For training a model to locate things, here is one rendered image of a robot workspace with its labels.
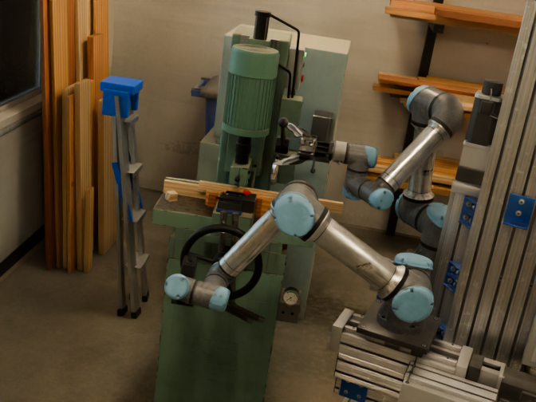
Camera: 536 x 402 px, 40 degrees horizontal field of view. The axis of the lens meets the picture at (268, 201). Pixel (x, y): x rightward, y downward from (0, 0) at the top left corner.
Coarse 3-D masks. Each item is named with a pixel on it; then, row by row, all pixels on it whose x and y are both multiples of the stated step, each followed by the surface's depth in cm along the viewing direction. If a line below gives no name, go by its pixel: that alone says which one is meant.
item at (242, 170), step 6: (234, 156) 288; (234, 162) 281; (234, 168) 276; (240, 168) 276; (246, 168) 276; (234, 174) 277; (240, 174) 276; (246, 174) 276; (240, 180) 277; (246, 180) 277
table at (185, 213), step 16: (160, 208) 273; (176, 208) 275; (192, 208) 277; (208, 208) 279; (160, 224) 274; (176, 224) 273; (192, 224) 273; (208, 224) 272; (208, 240) 264; (272, 240) 272; (288, 240) 272
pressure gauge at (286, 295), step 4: (288, 288) 273; (292, 288) 273; (284, 292) 273; (288, 292) 272; (292, 292) 272; (296, 292) 272; (284, 296) 273; (288, 296) 273; (292, 296) 272; (296, 296) 272; (284, 300) 273; (288, 300) 273; (292, 300) 273; (296, 300) 273; (288, 304) 273; (292, 304) 273
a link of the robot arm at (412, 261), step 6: (396, 258) 224; (402, 258) 222; (408, 258) 223; (414, 258) 223; (420, 258) 224; (426, 258) 225; (396, 264) 224; (402, 264) 221; (408, 264) 220; (414, 264) 220; (420, 264) 220; (426, 264) 220; (432, 264) 223; (420, 270) 219; (426, 270) 221
